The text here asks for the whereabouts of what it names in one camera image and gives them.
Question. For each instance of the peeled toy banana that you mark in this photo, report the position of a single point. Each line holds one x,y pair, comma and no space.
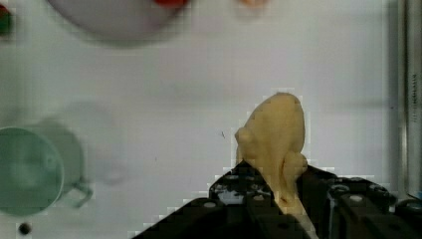
272,141

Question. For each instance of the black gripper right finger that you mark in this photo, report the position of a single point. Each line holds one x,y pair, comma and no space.
356,208

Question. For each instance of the red green toy fruit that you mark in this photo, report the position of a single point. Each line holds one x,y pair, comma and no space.
5,21

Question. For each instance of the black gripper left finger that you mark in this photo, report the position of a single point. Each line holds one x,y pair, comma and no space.
240,205

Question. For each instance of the green mug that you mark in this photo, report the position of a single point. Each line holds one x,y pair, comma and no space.
40,163

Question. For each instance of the toy orange half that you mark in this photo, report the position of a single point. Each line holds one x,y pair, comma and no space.
254,3

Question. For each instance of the lilac round plate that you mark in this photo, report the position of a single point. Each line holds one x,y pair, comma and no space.
127,20

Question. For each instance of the red ketchup bottle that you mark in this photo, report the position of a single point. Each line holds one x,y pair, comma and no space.
171,3

